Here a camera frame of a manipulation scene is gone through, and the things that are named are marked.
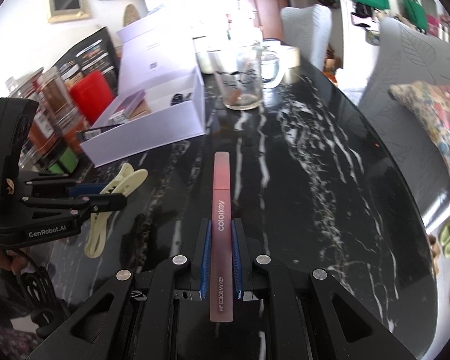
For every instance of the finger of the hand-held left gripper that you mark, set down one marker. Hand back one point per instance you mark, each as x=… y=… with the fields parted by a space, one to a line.
x=84 y=190
x=60 y=206

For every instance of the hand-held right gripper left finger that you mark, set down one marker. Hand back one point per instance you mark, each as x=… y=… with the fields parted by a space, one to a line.
x=206 y=255

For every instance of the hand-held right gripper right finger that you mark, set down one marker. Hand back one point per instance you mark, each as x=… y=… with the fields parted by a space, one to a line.
x=235 y=258

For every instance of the cream hair clip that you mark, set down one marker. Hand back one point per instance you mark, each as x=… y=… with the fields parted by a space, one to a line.
x=127 y=180

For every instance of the pink lip gloss tube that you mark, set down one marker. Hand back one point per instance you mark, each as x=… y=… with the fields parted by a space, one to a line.
x=222 y=210

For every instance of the small black cosmetics box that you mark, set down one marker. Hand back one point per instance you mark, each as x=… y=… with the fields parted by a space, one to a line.
x=95 y=132

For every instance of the white gift box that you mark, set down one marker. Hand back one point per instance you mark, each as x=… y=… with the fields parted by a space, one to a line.
x=165 y=120

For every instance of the black polka dot scrunchie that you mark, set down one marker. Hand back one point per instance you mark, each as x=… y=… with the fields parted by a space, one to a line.
x=180 y=98

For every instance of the person's left hand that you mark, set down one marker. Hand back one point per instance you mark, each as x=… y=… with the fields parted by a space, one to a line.
x=11 y=264

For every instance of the small green box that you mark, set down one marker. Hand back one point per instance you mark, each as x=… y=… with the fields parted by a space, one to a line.
x=64 y=160

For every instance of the clear jar brown label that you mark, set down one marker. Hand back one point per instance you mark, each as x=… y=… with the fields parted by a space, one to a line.
x=58 y=101

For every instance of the red plastic canister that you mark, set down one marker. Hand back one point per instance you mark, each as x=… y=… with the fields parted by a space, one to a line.
x=92 y=97

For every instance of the black printed food pouch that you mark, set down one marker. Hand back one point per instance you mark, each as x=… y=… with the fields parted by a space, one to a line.
x=90 y=52

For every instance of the person's patterned clothing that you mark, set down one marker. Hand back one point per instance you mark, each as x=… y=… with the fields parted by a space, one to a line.
x=7 y=341

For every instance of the cartoon print glass cup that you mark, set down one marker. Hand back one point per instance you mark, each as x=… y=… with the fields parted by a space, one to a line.
x=240 y=82

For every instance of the woven fan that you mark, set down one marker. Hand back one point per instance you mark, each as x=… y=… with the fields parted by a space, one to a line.
x=131 y=14

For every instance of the clear glass mug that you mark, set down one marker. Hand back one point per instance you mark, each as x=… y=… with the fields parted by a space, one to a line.
x=273 y=67

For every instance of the beige tape roll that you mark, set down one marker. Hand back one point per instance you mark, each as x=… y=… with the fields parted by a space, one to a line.
x=291 y=56

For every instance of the grey covered chair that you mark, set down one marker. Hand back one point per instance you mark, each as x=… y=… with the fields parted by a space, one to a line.
x=307 y=33
x=405 y=56

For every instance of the cartoon print cloth bundle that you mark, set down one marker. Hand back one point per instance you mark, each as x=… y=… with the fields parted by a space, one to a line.
x=435 y=120

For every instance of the brown door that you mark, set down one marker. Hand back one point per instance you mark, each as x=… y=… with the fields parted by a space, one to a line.
x=264 y=0

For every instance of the small green bag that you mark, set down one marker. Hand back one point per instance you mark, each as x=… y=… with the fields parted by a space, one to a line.
x=416 y=13

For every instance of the wall intercom panel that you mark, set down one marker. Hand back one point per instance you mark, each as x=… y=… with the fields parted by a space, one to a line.
x=67 y=5

